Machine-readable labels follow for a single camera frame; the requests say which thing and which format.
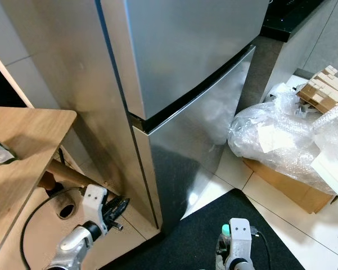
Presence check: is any tapered wooden table leg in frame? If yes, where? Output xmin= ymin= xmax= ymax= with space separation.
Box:
xmin=42 ymin=159 xmax=107 ymax=197

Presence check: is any black floor mat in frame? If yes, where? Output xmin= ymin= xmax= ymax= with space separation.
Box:
xmin=104 ymin=188 xmax=304 ymax=270

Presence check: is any bubble wrap bundle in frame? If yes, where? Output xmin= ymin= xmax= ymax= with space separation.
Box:
xmin=228 ymin=83 xmax=335 ymax=195

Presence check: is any clear water bottle blue cap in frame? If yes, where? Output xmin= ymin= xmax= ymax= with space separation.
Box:
xmin=215 ymin=224 xmax=232 ymax=270

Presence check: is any white foam board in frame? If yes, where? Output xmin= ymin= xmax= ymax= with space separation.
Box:
xmin=309 ymin=149 xmax=338 ymax=206

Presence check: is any stainless freezer door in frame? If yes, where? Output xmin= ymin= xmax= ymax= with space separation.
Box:
xmin=100 ymin=0 xmax=271 ymax=120

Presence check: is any brown cardboard box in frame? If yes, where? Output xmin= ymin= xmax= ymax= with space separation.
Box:
xmin=242 ymin=157 xmax=335 ymax=214

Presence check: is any black kitchen countertop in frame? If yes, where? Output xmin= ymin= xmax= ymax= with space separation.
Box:
xmin=262 ymin=0 xmax=327 ymax=43

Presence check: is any grey kitchen cabinet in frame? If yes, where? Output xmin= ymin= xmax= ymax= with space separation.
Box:
xmin=253 ymin=0 xmax=338 ymax=102

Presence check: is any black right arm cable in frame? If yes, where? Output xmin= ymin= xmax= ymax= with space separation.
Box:
xmin=250 ymin=228 xmax=272 ymax=270

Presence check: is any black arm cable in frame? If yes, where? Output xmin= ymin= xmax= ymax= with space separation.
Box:
xmin=250 ymin=228 xmax=272 ymax=270
xmin=20 ymin=187 xmax=86 ymax=270

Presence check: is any brown moulded cardboard packaging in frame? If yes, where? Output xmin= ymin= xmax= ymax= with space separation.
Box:
xmin=297 ymin=65 xmax=338 ymax=115

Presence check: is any green white food pouch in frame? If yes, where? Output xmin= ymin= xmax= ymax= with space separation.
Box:
xmin=0 ymin=135 xmax=17 ymax=165

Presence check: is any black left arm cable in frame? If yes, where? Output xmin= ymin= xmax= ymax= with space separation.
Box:
xmin=20 ymin=187 xmax=86 ymax=270

